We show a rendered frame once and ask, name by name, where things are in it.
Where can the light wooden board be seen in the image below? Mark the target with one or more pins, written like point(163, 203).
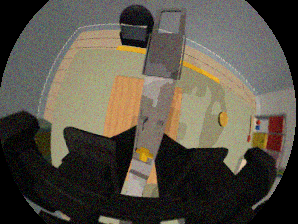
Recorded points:
point(124, 106)

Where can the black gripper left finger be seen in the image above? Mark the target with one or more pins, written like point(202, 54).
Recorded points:
point(116, 151)

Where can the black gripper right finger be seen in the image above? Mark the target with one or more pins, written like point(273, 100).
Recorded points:
point(173, 162)

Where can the beige flat rectangular block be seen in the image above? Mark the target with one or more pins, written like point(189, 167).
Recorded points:
point(239, 165)

